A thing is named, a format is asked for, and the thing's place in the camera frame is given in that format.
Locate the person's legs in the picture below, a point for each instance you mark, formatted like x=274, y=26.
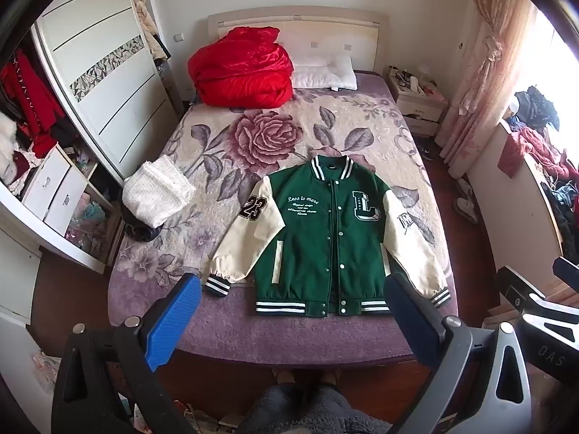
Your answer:
x=312, y=409

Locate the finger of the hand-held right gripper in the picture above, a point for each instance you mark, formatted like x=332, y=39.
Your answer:
x=515, y=291
x=567, y=269

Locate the pile of mixed clothes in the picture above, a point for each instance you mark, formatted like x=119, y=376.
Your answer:
x=561, y=190

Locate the green varsity jacket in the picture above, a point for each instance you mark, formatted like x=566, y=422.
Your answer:
x=312, y=244

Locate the white pillow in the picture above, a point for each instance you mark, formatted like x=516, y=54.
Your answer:
x=325, y=72

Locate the colourful folded clothes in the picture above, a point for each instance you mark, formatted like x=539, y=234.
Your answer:
x=88, y=221

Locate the white wardrobe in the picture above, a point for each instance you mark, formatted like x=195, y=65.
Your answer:
x=27, y=253
x=108, y=54

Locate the red quilt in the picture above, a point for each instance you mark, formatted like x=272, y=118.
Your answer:
x=239, y=68

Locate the white wooden cabinet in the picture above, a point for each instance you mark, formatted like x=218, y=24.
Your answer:
x=502, y=217

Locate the red hanging clothes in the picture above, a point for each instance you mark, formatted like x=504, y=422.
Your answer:
x=31, y=99

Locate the white folded fluffy blanket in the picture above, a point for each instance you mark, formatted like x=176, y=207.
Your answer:
x=156, y=190

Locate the dark cloth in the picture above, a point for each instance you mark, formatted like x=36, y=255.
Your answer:
x=142, y=234

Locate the window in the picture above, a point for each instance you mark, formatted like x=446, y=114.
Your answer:
x=556, y=54

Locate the pink patterned curtain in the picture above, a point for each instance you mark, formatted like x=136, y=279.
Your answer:
x=479, y=99

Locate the white nightstand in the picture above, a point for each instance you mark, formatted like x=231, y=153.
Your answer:
x=416, y=104

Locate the black shoe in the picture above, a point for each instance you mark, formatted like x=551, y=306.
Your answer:
x=425, y=152

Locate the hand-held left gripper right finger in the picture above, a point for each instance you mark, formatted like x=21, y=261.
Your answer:
x=407, y=321

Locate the beige hanging coat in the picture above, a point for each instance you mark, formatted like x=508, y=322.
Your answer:
x=147, y=18

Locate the white slipper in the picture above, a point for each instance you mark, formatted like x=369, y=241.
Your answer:
x=465, y=188
x=466, y=210

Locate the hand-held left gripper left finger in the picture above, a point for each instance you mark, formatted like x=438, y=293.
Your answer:
x=174, y=321

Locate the red knit garment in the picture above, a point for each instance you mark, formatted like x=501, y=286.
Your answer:
x=529, y=149

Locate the white wooden bed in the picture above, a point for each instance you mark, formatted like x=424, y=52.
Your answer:
x=316, y=31

